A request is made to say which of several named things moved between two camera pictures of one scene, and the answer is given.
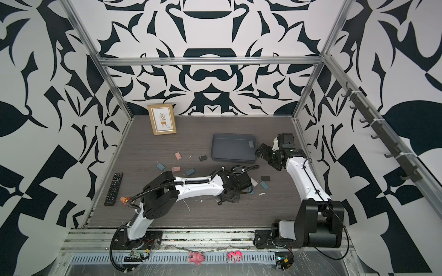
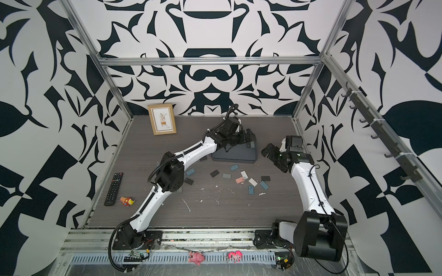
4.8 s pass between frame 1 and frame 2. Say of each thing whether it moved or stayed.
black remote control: stayed
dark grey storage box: stayed
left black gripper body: moved
